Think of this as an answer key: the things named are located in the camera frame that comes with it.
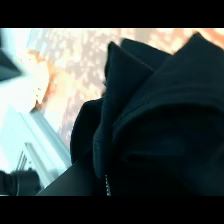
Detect black garment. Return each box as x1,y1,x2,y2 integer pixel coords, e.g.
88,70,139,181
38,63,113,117
69,31,224,197

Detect silver frame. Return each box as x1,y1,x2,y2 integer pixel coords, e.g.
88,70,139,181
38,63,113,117
0,105,73,197

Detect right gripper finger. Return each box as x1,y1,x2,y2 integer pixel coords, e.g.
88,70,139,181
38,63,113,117
36,159,102,197

